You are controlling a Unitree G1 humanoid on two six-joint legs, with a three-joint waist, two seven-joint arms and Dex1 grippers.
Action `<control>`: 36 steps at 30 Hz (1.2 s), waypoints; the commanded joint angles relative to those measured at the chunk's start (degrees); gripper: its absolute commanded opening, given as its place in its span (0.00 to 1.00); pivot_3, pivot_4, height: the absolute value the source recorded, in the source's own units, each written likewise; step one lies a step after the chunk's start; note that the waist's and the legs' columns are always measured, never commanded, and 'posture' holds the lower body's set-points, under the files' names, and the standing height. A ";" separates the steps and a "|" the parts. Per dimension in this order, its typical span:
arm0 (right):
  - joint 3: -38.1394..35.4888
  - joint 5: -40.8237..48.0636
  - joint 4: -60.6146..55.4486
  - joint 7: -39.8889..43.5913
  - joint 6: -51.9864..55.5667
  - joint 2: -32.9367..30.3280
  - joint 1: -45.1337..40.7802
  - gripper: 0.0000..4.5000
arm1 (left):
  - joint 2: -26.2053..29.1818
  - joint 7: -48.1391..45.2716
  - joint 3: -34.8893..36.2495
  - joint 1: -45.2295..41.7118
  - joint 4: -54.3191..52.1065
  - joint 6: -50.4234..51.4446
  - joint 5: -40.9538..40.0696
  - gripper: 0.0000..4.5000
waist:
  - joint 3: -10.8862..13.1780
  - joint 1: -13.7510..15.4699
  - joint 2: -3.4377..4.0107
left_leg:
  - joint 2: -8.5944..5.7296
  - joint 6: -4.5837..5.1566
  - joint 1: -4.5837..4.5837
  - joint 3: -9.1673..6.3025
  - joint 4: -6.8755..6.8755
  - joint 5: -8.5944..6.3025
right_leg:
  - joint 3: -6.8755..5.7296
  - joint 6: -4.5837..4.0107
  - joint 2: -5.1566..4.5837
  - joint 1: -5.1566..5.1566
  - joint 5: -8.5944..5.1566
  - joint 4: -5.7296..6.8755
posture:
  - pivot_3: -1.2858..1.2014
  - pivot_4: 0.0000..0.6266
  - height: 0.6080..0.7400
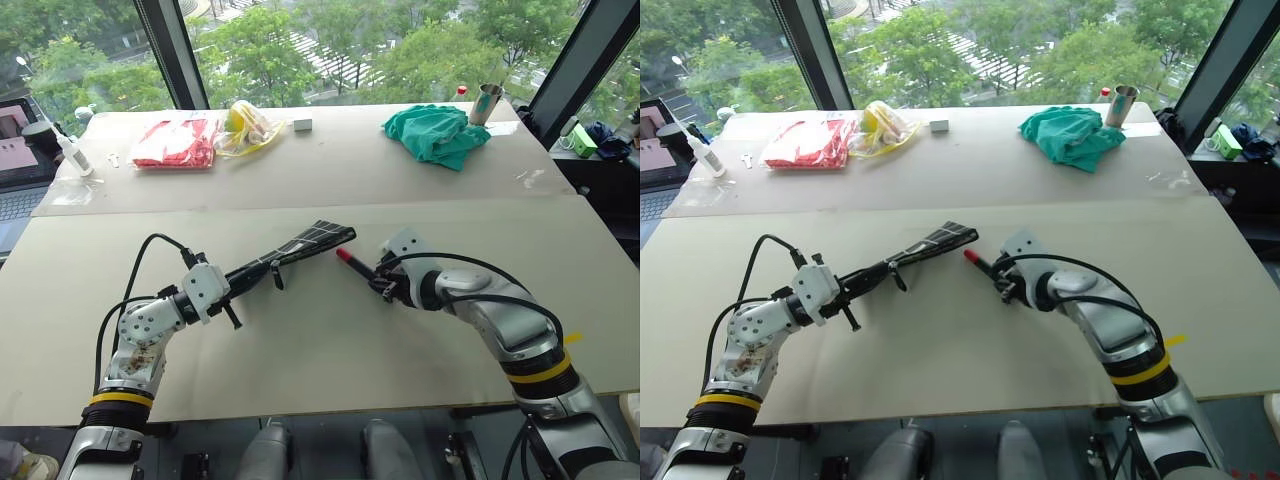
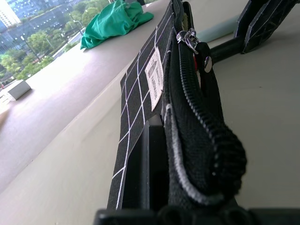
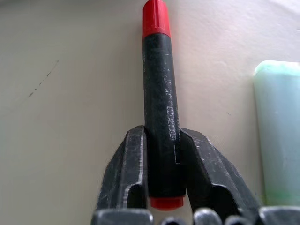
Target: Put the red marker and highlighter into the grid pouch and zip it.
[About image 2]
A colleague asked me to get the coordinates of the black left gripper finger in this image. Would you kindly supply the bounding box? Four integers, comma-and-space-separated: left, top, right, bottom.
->
121, 114, 170, 210

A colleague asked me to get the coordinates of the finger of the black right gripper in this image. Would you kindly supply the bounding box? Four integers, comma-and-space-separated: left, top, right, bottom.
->
241, 0, 296, 55
233, 0, 267, 40

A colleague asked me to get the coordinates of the red marker with black barrel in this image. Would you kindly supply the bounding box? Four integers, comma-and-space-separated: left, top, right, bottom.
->
192, 36, 245, 71

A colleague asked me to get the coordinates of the black white-grid zip pouch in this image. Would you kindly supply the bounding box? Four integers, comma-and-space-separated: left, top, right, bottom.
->
107, 0, 248, 211

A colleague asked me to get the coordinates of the pale teal highlighter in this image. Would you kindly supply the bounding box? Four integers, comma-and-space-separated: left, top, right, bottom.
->
197, 20, 240, 43

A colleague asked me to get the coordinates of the green crumpled cloth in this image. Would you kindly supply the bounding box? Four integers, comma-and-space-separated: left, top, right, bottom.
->
80, 0, 155, 50

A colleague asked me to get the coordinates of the white rectangular box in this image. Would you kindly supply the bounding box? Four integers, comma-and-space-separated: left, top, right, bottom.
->
0, 79, 32, 102

